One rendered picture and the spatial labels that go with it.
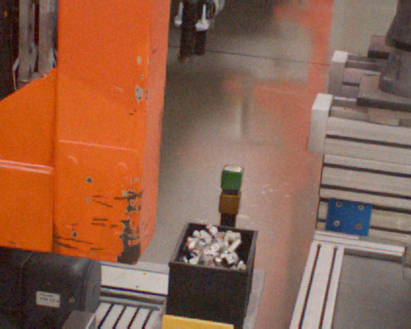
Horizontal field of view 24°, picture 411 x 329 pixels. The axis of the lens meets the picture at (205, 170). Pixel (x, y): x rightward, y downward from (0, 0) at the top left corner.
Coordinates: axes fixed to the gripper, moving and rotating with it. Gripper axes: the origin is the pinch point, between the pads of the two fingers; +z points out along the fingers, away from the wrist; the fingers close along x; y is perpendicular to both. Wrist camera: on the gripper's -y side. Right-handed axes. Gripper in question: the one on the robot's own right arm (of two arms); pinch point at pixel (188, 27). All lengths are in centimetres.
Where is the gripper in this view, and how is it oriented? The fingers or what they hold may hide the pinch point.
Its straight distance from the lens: 232.2
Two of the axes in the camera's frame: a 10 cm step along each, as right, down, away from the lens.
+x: 9.8, 1.2, -1.3
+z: -1.6, 3.0, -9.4
